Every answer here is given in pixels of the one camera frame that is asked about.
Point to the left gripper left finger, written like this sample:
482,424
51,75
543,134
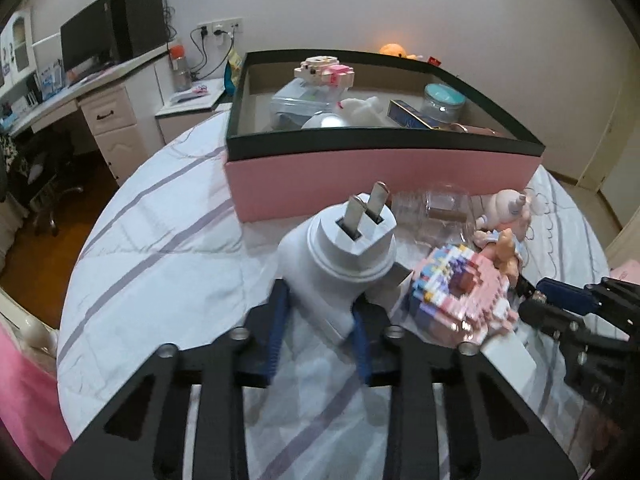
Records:
141,432

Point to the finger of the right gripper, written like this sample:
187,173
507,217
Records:
616,301
603,370

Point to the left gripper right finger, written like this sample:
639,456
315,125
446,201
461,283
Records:
491,431

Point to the white square charger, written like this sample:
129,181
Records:
512,360

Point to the pig doll blue dress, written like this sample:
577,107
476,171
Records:
501,229

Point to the rose gold metal jar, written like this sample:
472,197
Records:
481,131

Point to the white plug adapter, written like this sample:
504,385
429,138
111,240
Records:
339,254

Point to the pink pillow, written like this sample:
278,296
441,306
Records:
30,408

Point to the pink brick block toy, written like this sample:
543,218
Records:
457,295

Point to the white striped round bedspread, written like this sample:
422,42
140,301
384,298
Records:
169,262

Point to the clear glass jar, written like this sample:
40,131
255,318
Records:
438,215

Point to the teal lidded round container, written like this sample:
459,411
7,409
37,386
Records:
442,104

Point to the blue rectangular small box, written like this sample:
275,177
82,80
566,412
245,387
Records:
407,116

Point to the black office chair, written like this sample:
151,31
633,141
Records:
36,170

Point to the white desk with drawers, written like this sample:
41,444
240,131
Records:
119,107

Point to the black white low cabinet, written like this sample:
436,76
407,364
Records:
187,109

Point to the orange octopus plush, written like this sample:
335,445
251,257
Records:
398,51

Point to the pink black storage box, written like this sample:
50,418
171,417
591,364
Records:
275,174

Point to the orange lid bottle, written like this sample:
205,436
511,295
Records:
180,67

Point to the clear plastic case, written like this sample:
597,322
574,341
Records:
298,101

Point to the pink white brick figure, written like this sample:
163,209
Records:
325,70

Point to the yellow snack bag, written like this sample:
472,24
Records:
232,72

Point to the black computer monitor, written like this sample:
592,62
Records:
86,36

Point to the white glass-door cabinet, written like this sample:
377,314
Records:
17,53

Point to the black computer tower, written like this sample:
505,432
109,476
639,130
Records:
136,27

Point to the wall power strip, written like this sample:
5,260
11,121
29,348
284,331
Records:
229,25

